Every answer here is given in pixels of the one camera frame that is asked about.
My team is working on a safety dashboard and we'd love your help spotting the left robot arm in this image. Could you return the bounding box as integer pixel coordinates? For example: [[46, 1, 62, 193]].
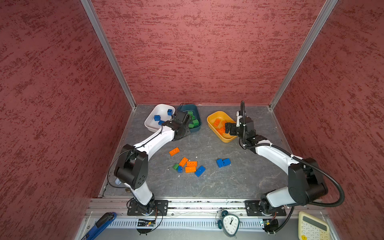
[[114, 112, 192, 215]]

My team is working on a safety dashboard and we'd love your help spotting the white plastic bin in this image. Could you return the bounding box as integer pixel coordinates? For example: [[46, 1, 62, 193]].
[[145, 104, 176, 132]]

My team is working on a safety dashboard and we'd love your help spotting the yellow plastic bin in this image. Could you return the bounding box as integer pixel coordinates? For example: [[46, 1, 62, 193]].
[[207, 111, 237, 143]]

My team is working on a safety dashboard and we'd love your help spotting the teal alarm clock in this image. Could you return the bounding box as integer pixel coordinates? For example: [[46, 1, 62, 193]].
[[216, 210, 241, 239]]

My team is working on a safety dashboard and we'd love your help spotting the right circuit board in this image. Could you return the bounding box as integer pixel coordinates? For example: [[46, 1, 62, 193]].
[[263, 219, 279, 232]]

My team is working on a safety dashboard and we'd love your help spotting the yellow calculator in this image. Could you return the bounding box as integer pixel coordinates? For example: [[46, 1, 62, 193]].
[[298, 211, 331, 240]]

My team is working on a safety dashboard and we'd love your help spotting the left circuit board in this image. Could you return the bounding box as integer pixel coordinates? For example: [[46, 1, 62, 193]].
[[137, 219, 156, 228]]

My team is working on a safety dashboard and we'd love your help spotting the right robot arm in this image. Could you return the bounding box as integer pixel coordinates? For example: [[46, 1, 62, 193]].
[[225, 111, 346, 215]]

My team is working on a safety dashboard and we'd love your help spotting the orange lego cluster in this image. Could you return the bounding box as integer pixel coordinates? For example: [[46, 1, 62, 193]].
[[217, 127, 226, 136]]

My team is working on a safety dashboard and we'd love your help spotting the aluminium rail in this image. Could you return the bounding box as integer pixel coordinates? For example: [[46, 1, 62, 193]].
[[86, 197, 326, 218]]

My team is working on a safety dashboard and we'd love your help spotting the circuit board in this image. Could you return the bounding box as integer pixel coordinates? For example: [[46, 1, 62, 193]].
[[137, 219, 156, 228], [263, 219, 279, 232]]

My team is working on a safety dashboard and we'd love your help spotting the orange lego diagonal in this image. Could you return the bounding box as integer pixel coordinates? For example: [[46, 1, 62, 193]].
[[179, 157, 188, 167]]

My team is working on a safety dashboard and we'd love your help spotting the dark teal plastic bin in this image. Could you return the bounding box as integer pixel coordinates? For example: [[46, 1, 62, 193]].
[[177, 104, 202, 133]]

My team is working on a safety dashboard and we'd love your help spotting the large blue lego bottom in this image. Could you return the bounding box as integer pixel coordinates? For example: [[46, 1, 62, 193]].
[[195, 166, 206, 177]]

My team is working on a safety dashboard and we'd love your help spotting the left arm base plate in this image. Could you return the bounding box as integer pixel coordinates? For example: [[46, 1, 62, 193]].
[[127, 200, 169, 217]]

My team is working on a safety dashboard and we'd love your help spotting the blue utility knife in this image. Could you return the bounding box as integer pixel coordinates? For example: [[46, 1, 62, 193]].
[[81, 212, 117, 240]]

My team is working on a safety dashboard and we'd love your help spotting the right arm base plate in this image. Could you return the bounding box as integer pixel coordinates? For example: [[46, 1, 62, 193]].
[[244, 200, 287, 217]]

